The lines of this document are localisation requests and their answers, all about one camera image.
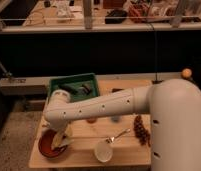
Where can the green plastic bin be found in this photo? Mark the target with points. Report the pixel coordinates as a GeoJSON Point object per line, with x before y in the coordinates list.
{"type": "Point", "coordinates": [80, 86]}

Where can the white cup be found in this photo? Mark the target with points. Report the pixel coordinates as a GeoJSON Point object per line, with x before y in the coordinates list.
{"type": "Point", "coordinates": [103, 151]}

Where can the metal spoon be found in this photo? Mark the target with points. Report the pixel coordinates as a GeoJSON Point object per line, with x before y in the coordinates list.
{"type": "Point", "coordinates": [112, 139]}

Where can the red bowl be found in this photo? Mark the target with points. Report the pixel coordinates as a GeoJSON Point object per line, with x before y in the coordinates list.
{"type": "Point", "coordinates": [44, 145]}

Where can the bunch of dark grapes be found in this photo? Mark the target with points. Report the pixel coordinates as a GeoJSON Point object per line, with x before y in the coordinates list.
{"type": "Point", "coordinates": [140, 131]}

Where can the small orange object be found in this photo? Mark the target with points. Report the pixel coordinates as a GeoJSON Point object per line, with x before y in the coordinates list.
{"type": "Point", "coordinates": [91, 120]}

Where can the orange ball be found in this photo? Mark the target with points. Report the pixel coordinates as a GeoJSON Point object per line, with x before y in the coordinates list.
{"type": "Point", "coordinates": [186, 73]}

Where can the black tray on shelf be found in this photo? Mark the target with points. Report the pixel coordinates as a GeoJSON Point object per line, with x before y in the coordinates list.
{"type": "Point", "coordinates": [115, 16]}

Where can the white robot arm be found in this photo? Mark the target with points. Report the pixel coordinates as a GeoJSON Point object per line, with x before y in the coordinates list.
{"type": "Point", "coordinates": [174, 107]}

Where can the yellow banana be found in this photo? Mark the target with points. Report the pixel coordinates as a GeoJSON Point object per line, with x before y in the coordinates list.
{"type": "Point", "coordinates": [62, 138]}

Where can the small blue object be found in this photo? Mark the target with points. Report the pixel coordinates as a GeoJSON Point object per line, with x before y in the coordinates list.
{"type": "Point", "coordinates": [115, 119]}

